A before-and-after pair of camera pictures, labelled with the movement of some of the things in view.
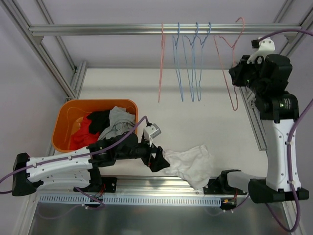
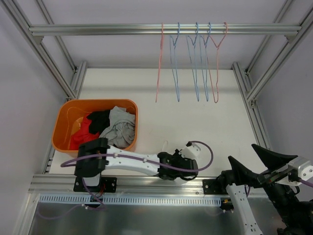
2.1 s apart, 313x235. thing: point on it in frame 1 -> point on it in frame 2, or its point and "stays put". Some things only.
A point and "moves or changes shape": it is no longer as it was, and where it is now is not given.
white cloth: [194, 165] moves or changes shape
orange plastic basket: [71, 112] stays put
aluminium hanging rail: [272, 29] stays put
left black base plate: [108, 185] stays put
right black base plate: [214, 187] stays put
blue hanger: [198, 96] -> [203, 48]
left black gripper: [151, 155] -> [187, 165]
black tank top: [99, 121] stays put
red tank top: [83, 137] stays put
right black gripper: [237, 74] -> [265, 178]
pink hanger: [232, 47] -> [213, 64]
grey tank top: [122, 121] stays put
